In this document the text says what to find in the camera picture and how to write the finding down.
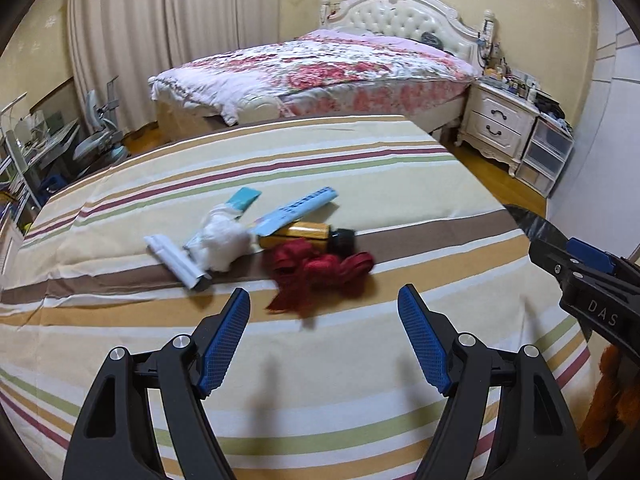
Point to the dark clutter pile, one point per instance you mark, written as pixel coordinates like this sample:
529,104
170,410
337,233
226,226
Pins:
552,107

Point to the light blue strip package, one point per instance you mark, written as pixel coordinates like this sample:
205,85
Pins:
300,207

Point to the orange fuzzy clothing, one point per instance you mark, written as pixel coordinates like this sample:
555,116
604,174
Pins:
607,395

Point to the dark red ribbon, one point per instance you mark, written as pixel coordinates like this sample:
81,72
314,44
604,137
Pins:
310,265

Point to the white rectangular box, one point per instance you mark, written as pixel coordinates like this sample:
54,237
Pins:
175,262

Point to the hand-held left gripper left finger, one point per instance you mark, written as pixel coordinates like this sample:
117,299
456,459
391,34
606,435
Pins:
225,340

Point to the grey office chair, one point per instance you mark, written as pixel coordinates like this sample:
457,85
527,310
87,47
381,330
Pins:
97,135

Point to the white nightstand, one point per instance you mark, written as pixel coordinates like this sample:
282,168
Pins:
500,115

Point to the white sliding wardrobe door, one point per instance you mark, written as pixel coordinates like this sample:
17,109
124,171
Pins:
600,160

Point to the teal packet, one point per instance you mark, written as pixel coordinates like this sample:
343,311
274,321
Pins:
245,198

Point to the white wrapper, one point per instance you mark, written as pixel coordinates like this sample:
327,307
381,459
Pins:
220,242

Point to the floral quilt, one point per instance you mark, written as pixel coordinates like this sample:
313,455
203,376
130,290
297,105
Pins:
300,70

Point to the white bed with tufted headboard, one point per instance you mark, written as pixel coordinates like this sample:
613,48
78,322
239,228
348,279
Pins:
400,15

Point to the cluster of small bottles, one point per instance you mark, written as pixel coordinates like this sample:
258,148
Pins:
510,82

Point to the gold bottle with black cap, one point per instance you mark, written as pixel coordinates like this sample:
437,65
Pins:
305,232

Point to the clear plastic drawer unit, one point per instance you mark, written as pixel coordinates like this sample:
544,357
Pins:
545,150

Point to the dark cloth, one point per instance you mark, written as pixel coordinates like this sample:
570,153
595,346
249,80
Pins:
431,38

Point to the beige curtain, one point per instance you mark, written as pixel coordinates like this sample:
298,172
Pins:
120,40
225,5

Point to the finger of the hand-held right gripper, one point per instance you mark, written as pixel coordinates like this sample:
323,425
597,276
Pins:
590,255
550,260

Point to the grey desk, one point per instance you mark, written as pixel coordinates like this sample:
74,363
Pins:
50,145

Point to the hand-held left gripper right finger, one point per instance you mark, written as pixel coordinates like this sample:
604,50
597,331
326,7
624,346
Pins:
422,340

